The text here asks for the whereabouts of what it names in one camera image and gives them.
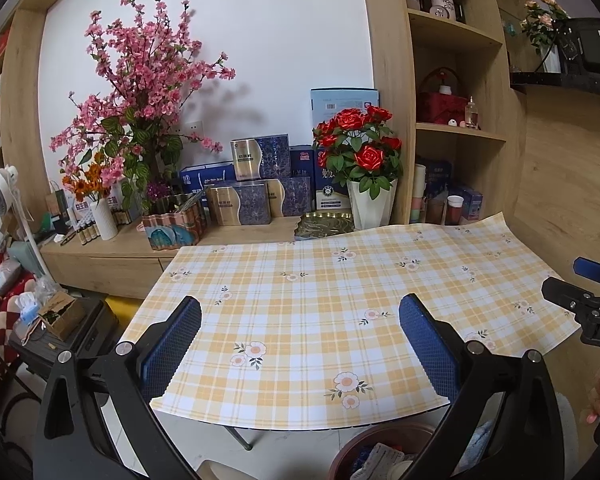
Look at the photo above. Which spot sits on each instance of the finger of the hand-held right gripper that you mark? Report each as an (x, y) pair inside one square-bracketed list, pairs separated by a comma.
[(592, 270), (565, 292)]

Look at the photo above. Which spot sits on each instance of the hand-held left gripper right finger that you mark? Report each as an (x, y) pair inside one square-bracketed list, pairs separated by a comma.
[(427, 345)]

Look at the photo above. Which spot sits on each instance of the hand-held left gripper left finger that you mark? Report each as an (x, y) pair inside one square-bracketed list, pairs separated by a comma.
[(172, 350)]

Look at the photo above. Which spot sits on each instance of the brown round bin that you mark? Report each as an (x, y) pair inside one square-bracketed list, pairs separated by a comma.
[(345, 455)]

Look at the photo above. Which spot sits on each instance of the black storage case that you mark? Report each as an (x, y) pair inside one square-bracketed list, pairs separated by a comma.
[(95, 325)]

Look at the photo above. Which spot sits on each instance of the wooden counter with black top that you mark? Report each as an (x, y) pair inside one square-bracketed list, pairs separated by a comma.
[(565, 160)]

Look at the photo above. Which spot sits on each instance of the small brown cardboard box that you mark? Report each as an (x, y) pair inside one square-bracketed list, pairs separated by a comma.
[(62, 315)]

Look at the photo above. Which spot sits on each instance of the colourful woven basket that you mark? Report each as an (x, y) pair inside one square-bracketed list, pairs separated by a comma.
[(172, 230)]

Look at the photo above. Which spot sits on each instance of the yellow checked floral tablecloth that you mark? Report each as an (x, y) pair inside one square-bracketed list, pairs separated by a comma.
[(290, 310)]

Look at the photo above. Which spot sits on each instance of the small blue box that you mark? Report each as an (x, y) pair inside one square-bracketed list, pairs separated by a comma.
[(472, 205)]

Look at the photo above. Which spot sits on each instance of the brown cup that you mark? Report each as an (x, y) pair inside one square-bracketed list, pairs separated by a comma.
[(435, 212)]

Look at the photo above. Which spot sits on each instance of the red cup with white lid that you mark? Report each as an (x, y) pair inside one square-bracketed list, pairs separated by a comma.
[(455, 212)]

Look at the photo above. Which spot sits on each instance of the row of small brown bottles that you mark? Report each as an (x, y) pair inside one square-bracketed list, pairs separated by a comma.
[(86, 234)]

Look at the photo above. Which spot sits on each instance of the white faceted vase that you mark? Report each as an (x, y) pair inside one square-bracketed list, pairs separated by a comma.
[(372, 210)]

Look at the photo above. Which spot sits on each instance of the white ribbed vase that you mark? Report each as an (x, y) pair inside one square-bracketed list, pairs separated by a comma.
[(105, 220)]

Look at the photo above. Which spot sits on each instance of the clear plastic bag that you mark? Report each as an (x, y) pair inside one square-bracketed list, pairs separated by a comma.
[(30, 305)]

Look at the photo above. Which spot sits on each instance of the gold leaf-shaped tray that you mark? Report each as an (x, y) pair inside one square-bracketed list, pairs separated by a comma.
[(325, 227)]

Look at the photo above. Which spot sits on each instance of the blue gold gift box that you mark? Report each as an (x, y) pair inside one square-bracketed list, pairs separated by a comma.
[(292, 197), (237, 205), (260, 157)]

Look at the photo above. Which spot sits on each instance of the purple artificial flowers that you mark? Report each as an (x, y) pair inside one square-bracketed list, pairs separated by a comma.
[(159, 190)]

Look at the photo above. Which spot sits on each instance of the red white checked blanket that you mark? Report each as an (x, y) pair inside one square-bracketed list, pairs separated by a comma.
[(0, 320)]

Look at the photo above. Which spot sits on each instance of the blue white flat box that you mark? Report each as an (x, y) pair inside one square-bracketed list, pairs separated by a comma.
[(205, 177)]

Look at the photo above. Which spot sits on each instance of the blue white emblem box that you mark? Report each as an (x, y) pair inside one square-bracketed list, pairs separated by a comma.
[(330, 192)]

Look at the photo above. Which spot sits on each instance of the brown paper shopping bag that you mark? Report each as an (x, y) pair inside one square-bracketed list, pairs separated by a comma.
[(57, 207)]

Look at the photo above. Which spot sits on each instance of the orange artificial flowers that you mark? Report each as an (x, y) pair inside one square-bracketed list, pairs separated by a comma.
[(87, 185)]

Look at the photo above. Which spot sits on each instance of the small glass bottle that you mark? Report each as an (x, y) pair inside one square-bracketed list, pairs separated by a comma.
[(471, 117)]

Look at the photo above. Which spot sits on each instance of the red rose bouquet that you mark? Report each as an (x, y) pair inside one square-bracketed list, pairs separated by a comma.
[(365, 155)]

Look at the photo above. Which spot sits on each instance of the red gift basket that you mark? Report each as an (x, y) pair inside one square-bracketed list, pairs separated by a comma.
[(442, 105)]

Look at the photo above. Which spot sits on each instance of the dark blue box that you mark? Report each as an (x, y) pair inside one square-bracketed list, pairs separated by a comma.
[(301, 160)]

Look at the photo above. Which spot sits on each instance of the black device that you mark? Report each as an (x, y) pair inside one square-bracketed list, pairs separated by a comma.
[(595, 45)]

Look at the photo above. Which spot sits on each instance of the wooden shelf unit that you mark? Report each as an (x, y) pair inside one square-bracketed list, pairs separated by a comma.
[(387, 110)]

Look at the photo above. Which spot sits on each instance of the pink roses in white pot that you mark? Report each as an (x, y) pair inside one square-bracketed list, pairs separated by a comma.
[(545, 25)]

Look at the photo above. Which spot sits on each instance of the light blue box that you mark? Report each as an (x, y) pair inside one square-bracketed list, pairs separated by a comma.
[(340, 100)]

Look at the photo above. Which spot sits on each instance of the pink blossom artificial plant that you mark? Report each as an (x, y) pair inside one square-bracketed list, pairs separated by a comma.
[(140, 85)]

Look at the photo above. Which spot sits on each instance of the black folding table frame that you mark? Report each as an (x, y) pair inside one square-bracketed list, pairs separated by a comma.
[(240, 437)]

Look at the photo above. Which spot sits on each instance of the white wall socket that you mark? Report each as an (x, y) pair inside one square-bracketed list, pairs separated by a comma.
[(193, 128)]

